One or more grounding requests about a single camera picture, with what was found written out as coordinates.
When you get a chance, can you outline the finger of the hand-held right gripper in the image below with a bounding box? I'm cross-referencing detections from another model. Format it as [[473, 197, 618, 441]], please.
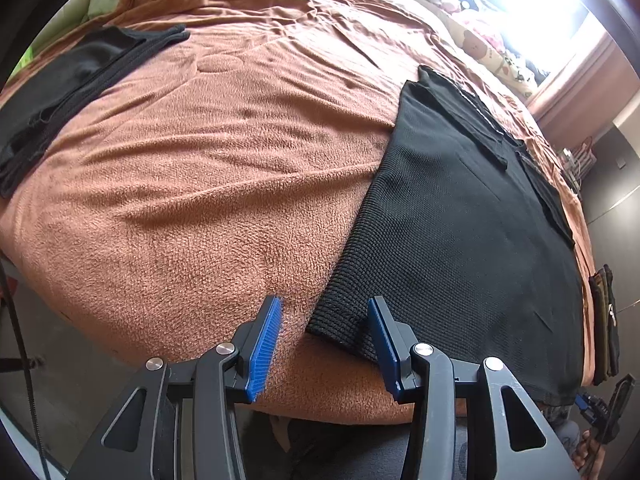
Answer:
[[575, 376, 636, 445]]

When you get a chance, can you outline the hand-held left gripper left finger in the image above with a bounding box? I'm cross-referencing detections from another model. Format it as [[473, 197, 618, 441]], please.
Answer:
[[65, 295, 283, 480]]

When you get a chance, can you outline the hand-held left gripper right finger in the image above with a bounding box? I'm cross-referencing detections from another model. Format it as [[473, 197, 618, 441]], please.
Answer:
[[367, 296, 581, 480]]

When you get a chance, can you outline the black t-shirt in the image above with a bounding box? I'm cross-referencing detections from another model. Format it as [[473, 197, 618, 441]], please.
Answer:
[[305, 65, 586, 406]]

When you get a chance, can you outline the stack of folded dark clothes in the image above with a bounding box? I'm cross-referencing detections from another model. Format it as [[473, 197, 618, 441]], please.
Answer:
[[587, 262, 621, 386]]

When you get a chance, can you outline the person's right leg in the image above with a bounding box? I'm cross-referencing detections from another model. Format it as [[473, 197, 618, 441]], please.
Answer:
[[542, 404, 601, 478]]

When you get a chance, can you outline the dark wardrobe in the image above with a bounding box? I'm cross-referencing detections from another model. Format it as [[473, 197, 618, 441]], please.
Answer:
[[570, 125, 640, 386]]

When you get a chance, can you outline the bed with brown blanket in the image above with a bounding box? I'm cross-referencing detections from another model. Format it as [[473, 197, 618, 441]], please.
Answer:
[[0, 0, 596, 426]]

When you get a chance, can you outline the printed window seat cushion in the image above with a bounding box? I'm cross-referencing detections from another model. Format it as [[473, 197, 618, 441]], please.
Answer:
[[440, 10, 541, 101]]

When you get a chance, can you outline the pink curtain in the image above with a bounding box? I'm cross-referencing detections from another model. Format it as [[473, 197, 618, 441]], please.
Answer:
[[530, 35, 621, 136]]

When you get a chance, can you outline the folded black garment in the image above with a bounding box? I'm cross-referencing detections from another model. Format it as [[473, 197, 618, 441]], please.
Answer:
[[0, 25, 191, 200]]

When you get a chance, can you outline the green tissue box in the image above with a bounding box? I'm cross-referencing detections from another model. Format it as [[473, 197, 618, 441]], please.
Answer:
[[15, 45, 37, 77]]

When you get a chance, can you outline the pale green pillow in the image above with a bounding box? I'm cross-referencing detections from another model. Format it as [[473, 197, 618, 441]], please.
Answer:
[[30, 0, 132, 56]]

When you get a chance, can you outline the thick black cable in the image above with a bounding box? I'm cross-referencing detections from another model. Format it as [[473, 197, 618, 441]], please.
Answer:
[[0, 260, 51, 480]]

